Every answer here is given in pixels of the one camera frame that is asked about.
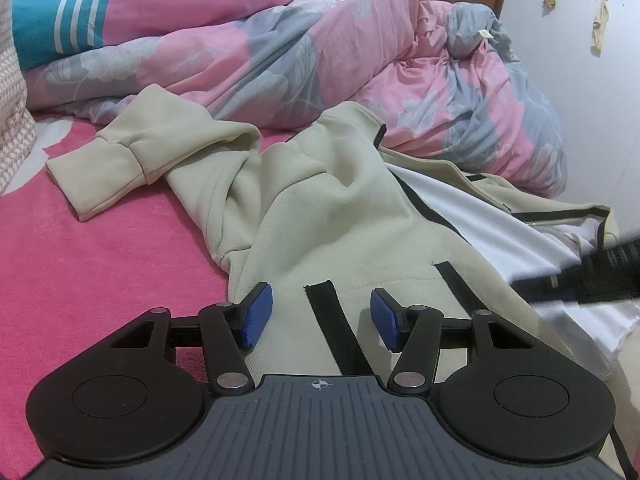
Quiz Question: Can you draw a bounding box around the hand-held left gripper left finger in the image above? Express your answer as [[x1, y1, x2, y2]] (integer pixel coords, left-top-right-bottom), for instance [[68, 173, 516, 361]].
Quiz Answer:
[[107, 282, 274, 395]]

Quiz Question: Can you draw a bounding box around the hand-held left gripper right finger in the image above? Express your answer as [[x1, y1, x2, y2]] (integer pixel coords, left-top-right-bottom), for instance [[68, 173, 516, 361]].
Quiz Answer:
[[370, 287, 533, 396]]

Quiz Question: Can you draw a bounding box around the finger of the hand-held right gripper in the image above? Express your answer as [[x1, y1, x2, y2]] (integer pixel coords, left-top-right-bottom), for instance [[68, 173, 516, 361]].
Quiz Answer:
[[515, 272, 586, 306]]

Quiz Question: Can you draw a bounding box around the beige zip jacket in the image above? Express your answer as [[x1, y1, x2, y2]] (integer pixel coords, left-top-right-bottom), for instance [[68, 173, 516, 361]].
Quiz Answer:
[[45, 84, 640, 386]]

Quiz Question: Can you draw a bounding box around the beige hanging cloth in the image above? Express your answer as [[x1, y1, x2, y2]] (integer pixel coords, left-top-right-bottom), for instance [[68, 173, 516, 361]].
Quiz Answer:
[[590, 1, 612, 54]]

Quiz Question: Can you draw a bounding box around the pink grey floral quilt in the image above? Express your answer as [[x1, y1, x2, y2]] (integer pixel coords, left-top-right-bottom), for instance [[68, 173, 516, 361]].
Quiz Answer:
[[22, 0, 568, 198]]

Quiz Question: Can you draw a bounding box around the beige white knitted blanket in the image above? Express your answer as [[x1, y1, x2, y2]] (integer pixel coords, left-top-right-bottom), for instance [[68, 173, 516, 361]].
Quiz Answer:
[[0, 0, 38, 196]]

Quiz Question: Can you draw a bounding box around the black cable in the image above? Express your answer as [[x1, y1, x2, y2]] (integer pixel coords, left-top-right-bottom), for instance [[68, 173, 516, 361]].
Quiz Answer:
[[607, 425, 632, 478]]

